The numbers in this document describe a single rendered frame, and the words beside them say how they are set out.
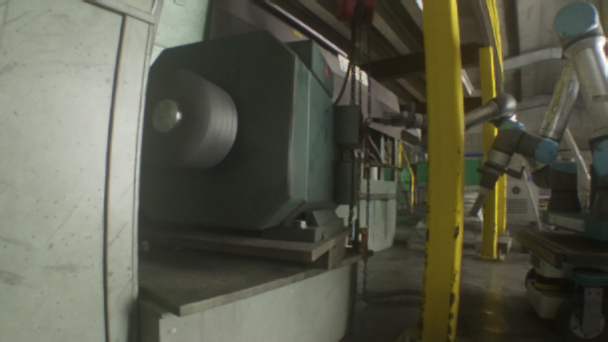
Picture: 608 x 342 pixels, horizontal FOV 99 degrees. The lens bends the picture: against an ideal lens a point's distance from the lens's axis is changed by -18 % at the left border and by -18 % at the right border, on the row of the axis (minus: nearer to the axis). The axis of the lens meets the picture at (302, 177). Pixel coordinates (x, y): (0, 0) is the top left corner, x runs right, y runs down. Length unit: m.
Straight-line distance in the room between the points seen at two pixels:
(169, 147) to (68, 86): 0.21
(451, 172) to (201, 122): 0.71
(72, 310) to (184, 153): 0.34
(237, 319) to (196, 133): 0.39
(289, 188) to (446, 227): 0.54
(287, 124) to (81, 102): 0.38
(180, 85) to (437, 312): 0.93
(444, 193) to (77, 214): 0.91
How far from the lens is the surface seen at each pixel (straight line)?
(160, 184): 0.81
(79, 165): 0.60
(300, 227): 0.73
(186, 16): 1.52
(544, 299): 1.36
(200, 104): 0.62
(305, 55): 0.84
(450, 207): 0.99
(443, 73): 1.07
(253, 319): 0.74
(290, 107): 0.66
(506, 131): 1.14
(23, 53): 0.61
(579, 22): 1.16
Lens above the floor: 0.48
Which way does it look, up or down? 3 degrees up
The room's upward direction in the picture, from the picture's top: 2 degrees clockwise
